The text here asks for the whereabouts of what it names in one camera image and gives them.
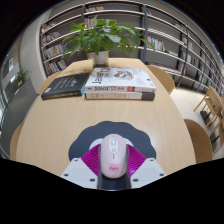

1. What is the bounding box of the black hardcover book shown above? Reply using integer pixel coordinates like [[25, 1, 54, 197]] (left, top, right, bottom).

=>
[[40, 72, 90, 101]]

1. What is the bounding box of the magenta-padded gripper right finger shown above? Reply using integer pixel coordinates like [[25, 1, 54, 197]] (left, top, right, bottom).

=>
[[124, 144, 167, 189]]

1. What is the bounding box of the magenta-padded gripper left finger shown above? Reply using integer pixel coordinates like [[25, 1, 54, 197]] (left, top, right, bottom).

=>
[[59, 144, 103, 189]]

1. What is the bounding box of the round-backed wooden chair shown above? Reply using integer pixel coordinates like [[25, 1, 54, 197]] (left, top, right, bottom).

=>
[[38, 78, 54, 96], [183, 118, 214, 164], [146, 64, 176, 95], [9, 122, 25, 161]]

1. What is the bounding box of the grey bookshelf unit with books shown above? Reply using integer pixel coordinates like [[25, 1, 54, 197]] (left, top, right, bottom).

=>
[[39, 1, 224, 98]]

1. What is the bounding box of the pale pink computer mouse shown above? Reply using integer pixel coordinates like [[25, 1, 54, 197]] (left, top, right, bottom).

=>
[[99, 133, 129, 179]]

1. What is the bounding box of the green potted plant, white pot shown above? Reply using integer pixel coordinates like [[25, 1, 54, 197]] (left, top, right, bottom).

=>
[[61, 15, 156, 68]]

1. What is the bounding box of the small green background plant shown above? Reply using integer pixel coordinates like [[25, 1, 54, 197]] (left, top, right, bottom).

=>
[[14, 69, 31, 88]]

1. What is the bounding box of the white illustrated-cover book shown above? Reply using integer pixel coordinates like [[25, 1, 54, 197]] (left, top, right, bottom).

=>
[[84, 67, 157, 94]]

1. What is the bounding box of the group of wooden tables and chairs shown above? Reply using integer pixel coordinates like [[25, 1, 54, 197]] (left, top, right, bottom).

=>
[[193, 86, 224, 154]]

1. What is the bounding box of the dark cartoon-eyed mouse pad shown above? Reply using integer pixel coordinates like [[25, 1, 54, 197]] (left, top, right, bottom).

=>
[[68, 120, 157, 190]]

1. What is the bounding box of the thick red-lettered spine book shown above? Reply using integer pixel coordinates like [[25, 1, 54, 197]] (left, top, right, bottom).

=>
[[84, 90, 156, 102]]

